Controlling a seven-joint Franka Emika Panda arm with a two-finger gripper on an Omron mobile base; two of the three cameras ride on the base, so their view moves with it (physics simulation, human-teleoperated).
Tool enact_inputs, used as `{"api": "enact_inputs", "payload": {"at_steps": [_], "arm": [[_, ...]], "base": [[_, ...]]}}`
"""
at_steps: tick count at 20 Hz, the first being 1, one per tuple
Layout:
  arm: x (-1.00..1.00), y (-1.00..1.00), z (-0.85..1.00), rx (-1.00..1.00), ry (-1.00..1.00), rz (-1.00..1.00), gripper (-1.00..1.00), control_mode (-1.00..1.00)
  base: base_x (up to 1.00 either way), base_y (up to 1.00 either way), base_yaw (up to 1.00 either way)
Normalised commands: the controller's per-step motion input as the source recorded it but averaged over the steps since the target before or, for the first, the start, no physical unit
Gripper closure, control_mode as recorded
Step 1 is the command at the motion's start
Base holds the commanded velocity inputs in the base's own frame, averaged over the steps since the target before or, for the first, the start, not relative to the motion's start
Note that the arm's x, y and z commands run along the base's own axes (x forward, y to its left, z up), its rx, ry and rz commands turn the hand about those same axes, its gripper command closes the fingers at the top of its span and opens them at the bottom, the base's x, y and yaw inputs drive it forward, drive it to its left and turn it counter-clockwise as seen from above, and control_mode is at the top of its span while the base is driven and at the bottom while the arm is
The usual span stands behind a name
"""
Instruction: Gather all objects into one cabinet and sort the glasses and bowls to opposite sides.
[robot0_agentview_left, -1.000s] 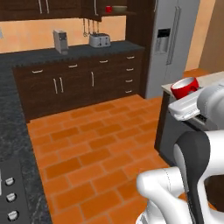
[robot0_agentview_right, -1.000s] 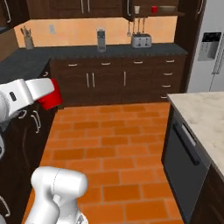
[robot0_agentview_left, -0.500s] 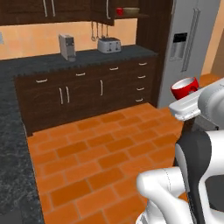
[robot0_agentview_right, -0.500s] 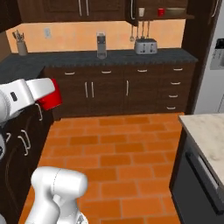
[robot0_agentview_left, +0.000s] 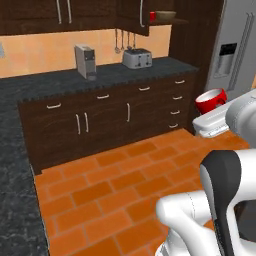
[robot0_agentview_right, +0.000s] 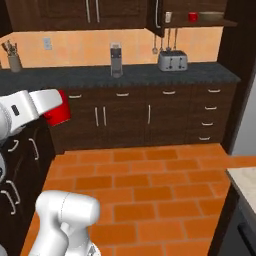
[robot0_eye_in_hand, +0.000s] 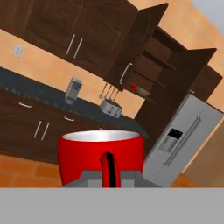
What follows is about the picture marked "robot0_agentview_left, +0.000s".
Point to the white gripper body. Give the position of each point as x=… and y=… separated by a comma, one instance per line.
x=210, y=125

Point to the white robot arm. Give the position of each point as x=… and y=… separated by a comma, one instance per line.
x=186, y=213

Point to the dark wood base cabinet door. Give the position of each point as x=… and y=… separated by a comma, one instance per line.
x=106, y=126
x=50, y=140
x=148, y=115

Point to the dark wood cabinet shelf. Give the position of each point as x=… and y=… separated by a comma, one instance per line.
x=168, y=22

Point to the open dark wood cabinet door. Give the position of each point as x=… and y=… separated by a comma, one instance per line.
x=128, y=15

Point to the dark wood drawer front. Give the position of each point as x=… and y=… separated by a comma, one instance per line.
x=188, y=111
x=190, y=96
x=186, y=125
x=191, y=80
x=36, y=108
x=113, y=100
x=156, y=89

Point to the red cup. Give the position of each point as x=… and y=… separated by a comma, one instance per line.
x=213, y=100

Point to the stainless steel fridge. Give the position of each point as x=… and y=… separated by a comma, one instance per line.
x=233, y=46

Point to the dark wood tall panel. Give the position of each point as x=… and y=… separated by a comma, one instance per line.
x=193, y=33

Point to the silver toaster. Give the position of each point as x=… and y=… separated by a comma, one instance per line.
x=137, y=59

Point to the hanging metal utensil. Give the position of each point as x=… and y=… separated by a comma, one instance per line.
x=128, y=39
x=122, y=40
x=134, y=40

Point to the olive green bowl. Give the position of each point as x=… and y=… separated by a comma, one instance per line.
x=165, y=15

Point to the small red glass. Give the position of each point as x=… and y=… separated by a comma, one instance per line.
x=152, y=16

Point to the hanging metal ladle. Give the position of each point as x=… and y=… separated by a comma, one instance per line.
x=117, y=41

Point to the grey coffee machine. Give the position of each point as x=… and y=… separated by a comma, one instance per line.
x=85, y=61

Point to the dark wood wall cabinet door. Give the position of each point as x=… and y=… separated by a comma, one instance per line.
x=91, y=15
x=26, y=16

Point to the grey wall outlet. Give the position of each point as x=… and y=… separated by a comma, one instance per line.
x=1, y=50

